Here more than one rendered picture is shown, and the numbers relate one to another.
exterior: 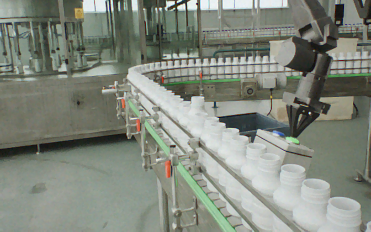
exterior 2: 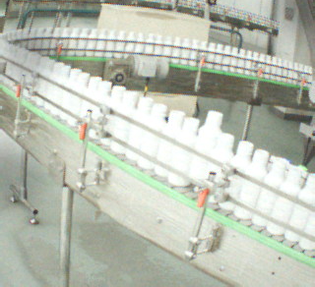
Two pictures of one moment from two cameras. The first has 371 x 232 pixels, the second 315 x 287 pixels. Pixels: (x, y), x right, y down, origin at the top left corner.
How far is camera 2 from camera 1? 0.72 m
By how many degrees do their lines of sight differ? 28
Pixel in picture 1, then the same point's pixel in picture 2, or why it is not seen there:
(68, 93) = not seen: outside the picture
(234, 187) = (285, 211)
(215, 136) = (260, 164)
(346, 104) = (189, 100)
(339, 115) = not seen: hidden behind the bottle
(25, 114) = not seen: outside the picture
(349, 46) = (201, 27)
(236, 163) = (293, 191)
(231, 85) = (92, 66)
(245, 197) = (299, 217)
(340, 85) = (223, 85)
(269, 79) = (149, 65)
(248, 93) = (117, 80)
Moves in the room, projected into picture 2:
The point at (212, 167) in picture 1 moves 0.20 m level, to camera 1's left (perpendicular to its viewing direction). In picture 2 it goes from (250, 195) to (175, 200)
